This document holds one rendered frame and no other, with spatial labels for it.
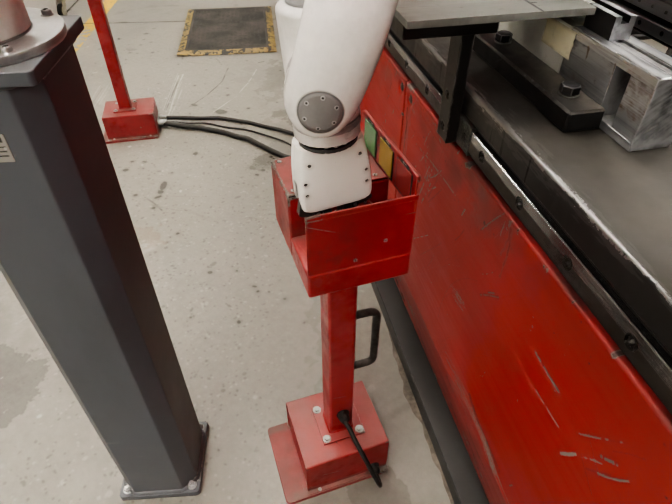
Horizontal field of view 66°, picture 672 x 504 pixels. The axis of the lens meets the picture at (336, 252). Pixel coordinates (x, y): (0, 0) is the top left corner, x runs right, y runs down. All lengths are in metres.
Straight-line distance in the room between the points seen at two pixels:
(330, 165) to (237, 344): 0.99
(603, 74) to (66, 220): 0.72
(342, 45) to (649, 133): 0.42
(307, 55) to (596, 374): 0.47
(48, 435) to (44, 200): 0.92
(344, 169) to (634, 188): 0.34
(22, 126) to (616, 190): 0.67
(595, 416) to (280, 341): 1.04
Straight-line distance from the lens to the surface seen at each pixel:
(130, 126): 2.60
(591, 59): 0.82
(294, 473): 1.34
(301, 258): 0.76
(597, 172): 0.70
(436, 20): 0.73
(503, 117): 0.78
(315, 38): 0.50
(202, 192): 2.18
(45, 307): 0.89
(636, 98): 0.75
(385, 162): 0.78
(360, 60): 0.51
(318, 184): 0.67
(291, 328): 1.59
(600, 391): 0.68
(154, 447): 1.19
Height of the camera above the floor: 1.22
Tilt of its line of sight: 42 degrees down
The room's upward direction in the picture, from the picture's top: straight up
